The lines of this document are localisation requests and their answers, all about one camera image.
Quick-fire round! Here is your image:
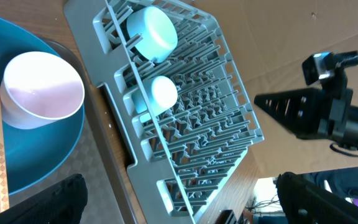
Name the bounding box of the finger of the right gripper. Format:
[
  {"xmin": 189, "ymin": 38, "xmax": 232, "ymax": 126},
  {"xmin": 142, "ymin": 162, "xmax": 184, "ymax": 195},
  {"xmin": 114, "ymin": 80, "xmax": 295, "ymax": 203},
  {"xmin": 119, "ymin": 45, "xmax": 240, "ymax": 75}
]
[{"xmin": 254, "ymin": 88, "xmax": 331, "ymax": 139}]

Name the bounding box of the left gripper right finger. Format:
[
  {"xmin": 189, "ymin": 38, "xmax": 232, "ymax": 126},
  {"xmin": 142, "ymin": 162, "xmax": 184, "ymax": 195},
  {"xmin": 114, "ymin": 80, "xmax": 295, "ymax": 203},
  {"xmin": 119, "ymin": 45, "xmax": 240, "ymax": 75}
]
[{"xmin": 276, "ymin": 172, "xmax": 358, "ymax": 224}]

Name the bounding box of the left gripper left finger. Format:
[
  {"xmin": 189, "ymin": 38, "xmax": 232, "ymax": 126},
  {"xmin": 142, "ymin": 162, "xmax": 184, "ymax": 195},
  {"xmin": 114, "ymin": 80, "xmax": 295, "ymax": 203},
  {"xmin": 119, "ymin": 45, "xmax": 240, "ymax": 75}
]
[{"xmin": 0, "ymin": 174, "xmax": 88, "ymax": 224}]

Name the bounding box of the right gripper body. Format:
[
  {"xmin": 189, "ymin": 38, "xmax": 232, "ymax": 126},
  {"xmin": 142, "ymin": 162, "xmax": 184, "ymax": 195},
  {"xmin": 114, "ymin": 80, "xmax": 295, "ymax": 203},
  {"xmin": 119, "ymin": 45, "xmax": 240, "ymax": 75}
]
[{"xmin": 321, "ymin": 72, "xmax": 358, "ymax": 151}]

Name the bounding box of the pink cup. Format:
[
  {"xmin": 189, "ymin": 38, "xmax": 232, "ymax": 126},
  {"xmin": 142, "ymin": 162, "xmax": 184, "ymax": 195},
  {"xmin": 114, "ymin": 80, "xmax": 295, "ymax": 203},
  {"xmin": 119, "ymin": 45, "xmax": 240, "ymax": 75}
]
[{"xmin": 0, "ymin": 52, "xmax": 85, "ymax": 129}]

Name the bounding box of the light blue cup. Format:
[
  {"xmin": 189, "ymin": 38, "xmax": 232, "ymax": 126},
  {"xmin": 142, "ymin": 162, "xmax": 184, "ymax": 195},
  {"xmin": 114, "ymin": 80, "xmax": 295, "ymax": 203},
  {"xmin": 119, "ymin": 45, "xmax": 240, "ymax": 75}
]
[{"xmin": 142, "ymin": 76, "xmax": 178, "ymax": 115}]

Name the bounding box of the light blue rice bowl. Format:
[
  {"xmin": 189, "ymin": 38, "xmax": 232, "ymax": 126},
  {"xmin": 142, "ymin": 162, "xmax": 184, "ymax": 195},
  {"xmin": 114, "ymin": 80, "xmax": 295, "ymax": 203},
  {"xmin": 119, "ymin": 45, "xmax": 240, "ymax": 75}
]
[{"xmin": 126, "ymin": 6, "xmax": 178, "ymax": 63}]

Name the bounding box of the grey dishwasher rack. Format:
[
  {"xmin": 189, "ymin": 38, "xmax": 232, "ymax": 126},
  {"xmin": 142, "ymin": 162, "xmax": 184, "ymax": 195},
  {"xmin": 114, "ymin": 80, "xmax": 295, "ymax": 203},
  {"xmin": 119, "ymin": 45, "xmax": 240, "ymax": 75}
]
[{"xmin": 64, "ymin": 0, "xmax": 264, "ymax": 223}]

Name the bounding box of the brown serving tray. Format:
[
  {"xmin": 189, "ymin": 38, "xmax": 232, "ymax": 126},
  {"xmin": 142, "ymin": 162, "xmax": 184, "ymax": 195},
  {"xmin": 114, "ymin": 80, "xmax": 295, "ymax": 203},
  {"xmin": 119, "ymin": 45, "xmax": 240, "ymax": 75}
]
[{"xmin": 11, "ymin": 39, "xmax": 145, "ymax": 223}]

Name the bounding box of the dark blue plate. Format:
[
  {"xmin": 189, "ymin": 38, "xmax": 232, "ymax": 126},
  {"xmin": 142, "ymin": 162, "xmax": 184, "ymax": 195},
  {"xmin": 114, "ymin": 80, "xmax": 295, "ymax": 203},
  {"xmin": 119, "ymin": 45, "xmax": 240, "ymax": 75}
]
[{"xmin": 0, "ymin": 18, "xmax": 85, "ymax": 194}]

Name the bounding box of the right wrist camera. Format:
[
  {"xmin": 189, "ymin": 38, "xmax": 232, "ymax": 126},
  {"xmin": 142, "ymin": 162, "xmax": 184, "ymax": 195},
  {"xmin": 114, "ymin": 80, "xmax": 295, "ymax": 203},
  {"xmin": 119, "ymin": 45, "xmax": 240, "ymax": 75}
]
[{"xmin": 302, "ymin": 51, "xmax": 358, "ymax": 86}]

